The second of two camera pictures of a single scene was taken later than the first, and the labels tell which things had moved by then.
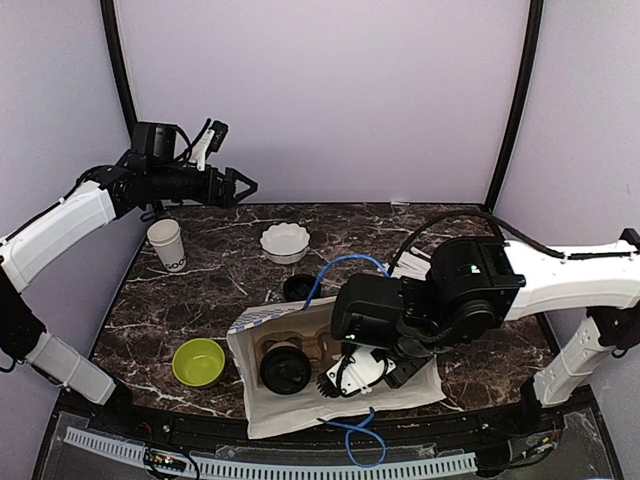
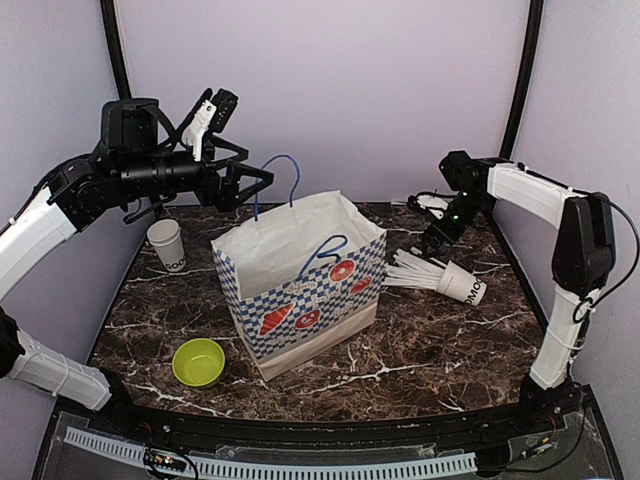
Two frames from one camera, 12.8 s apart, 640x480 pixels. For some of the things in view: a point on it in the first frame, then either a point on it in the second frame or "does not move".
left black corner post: (120, 66) does not move
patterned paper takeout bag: (272, 414) → (304, 279)
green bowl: (198, 362) does not move
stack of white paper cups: (165, 234) does not move
